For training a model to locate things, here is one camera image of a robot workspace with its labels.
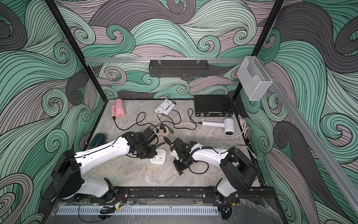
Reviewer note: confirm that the black case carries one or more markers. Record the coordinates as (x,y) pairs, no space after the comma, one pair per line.
(213,106)

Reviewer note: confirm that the white slotted cable duct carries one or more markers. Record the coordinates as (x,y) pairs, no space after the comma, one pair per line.
(141,210)

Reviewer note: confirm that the white folded hair dryer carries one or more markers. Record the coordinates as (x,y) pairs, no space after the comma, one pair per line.
(165,107)

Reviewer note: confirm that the clear mesh wall holder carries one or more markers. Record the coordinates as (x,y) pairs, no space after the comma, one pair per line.
(254,77)

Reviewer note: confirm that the pink round power strip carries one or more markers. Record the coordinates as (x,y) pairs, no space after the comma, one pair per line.
(162,132)

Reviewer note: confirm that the pink hair dryer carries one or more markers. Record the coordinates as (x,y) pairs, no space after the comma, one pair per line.
(117,109)

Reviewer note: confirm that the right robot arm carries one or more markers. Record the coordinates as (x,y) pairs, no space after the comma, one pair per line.
(240,172)

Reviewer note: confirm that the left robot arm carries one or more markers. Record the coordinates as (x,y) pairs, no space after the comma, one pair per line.
(69,175)

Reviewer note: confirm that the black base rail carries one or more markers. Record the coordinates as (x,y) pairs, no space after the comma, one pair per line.
(196,194)

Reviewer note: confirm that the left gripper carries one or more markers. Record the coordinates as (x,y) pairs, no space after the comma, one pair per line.
(152,154)

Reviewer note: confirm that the white hair dryer right back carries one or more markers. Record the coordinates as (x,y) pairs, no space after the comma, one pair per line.
(228,125)

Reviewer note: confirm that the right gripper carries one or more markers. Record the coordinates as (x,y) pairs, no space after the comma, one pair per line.
(179,168)

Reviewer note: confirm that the white square power strip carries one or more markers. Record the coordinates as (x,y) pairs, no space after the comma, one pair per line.
(159,158)

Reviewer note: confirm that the black wall shelf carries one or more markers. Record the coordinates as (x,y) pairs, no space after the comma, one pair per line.
(178,68)

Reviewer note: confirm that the dark green hair dryer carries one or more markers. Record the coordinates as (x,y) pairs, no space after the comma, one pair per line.
(98,140)

